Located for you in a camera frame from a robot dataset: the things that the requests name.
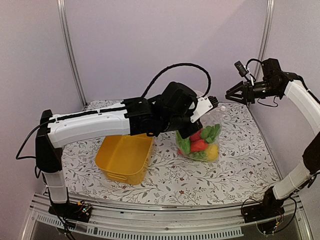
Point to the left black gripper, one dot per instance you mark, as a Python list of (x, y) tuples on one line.
[(186, 133)]

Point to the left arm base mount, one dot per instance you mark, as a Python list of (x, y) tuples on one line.
[(79, 211)]

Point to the clear zip top bag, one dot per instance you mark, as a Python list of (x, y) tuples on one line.
[(211, 118)]

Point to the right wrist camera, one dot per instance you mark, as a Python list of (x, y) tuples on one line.
[(245, 73)]

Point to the front aluminium rail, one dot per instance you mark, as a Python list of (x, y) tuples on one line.
[(117, 220)]

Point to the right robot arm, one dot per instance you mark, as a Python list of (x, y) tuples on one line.
[(283, 84)]

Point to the yellow toy lemon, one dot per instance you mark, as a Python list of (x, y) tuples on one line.
[(212, 153)]

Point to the aluminium frame post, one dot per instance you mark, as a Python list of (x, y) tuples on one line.
[(61, 6), (266, 29)]

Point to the yellow plastic basket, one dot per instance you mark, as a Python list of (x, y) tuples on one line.
[(125, 158)]

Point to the green toy grapes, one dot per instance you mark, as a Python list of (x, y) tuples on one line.
[(198, 156)]

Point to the right aluminium frame post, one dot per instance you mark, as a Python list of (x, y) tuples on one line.
[(266, 29)]

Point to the left aluminium frame post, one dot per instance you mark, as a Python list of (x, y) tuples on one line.
[(61, 6)]

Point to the red toy apple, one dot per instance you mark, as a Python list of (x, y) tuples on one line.
[(196, 137)]

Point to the red toy tomato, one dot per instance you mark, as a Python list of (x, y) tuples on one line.
[(198, 146)]

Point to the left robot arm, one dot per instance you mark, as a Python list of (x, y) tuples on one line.
[(178, 108)]

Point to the floral table mat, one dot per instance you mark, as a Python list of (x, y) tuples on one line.
[(244, 169)]

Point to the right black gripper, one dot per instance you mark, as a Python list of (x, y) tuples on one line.
[(248, 96)]

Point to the green toy lettuce leaf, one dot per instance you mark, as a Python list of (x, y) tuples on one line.
[(210, 133)]

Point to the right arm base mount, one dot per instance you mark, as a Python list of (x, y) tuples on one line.
[(270, 207)]

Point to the green toy cucumber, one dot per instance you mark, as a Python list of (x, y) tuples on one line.
[(184, 144)]

